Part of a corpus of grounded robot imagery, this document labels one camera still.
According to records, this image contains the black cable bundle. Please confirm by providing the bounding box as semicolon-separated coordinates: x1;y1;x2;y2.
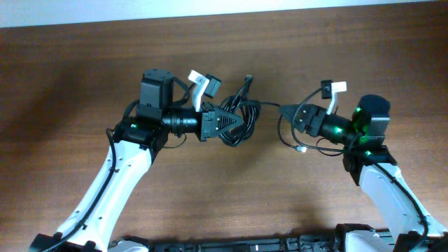
218;74;262;147

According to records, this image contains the right camera black cable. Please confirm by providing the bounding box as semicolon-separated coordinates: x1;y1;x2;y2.
290;87;430;252

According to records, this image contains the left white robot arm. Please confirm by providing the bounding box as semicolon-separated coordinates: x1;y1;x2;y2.
29;69;242;251

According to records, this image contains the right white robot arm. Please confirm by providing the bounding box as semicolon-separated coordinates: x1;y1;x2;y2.
279;94;447;251

